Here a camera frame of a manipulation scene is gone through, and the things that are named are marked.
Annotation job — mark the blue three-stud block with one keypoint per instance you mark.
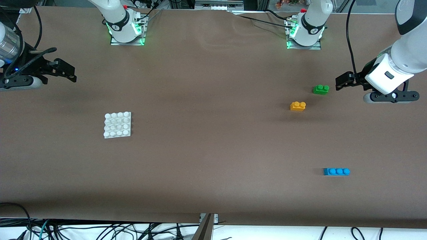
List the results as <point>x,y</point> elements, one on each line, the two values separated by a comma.
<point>336,172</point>

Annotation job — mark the grey metal device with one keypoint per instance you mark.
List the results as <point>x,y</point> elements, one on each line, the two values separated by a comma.
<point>217,6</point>

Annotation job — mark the grey metal table leg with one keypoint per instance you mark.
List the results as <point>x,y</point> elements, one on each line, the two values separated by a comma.
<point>203,231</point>

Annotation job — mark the aluminium frame corner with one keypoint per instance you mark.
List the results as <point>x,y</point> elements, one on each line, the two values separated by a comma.
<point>25,10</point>

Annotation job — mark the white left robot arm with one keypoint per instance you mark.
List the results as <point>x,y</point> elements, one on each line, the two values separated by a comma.
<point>410,53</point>

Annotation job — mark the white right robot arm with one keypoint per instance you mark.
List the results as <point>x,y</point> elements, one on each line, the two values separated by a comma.
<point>116,20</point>

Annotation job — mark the white studded base plate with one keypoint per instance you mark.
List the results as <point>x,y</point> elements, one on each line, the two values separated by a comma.
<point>117,125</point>

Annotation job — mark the silver corner bracket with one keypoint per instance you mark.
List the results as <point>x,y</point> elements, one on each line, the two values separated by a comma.
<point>216,218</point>

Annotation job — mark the yellow two-stud block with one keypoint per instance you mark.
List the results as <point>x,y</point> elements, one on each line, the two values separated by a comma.
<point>298,106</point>

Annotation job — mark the green two-stud block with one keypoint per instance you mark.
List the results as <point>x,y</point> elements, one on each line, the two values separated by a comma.
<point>321,90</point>

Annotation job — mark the colourful small objects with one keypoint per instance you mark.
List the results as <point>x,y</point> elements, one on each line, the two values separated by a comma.
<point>283,4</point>

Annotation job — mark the white power strip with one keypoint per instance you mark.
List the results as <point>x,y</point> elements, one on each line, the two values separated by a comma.
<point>143,4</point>

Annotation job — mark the brown table cover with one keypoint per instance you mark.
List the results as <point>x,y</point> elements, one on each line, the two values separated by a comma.
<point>200,166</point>

